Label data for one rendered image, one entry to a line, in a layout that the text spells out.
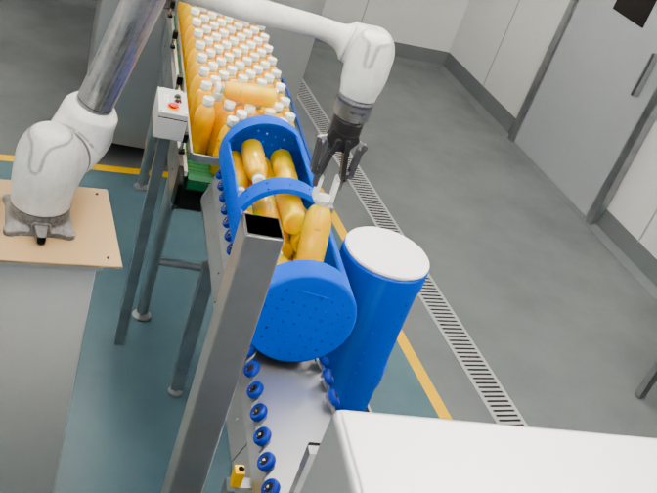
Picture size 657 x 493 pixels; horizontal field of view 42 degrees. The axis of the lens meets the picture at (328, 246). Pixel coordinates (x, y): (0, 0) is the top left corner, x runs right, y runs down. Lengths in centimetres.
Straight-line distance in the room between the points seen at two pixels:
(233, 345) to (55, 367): 126
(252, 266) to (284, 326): 88
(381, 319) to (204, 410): 127
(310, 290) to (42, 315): 77
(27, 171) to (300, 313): 77
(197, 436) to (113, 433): 177
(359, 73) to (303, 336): 67
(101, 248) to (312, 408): 71
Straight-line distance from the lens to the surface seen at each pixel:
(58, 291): 238
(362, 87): 198
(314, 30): 212
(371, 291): 257
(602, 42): 637
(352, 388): 281
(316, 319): 214
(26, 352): 252
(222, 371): 139
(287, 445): 204
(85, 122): 238
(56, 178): 227
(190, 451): 152
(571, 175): 637
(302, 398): 217
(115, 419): 330
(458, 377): 408
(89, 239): 237
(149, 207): 321
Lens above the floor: 234
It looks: 30 degrees down
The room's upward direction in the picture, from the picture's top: 20 degrees clockwise
